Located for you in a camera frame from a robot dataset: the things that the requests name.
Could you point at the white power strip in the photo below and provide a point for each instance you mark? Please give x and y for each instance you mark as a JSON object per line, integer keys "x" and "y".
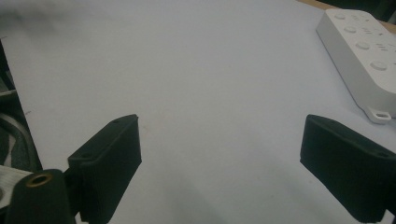
{"x": 361, "y": 59}

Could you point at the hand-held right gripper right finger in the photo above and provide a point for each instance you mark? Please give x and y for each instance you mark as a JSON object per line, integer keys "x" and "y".
{"x": 351, "y": 168}

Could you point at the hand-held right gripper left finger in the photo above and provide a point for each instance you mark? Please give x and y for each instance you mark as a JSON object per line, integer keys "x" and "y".
{"x": 107, "y": 161}

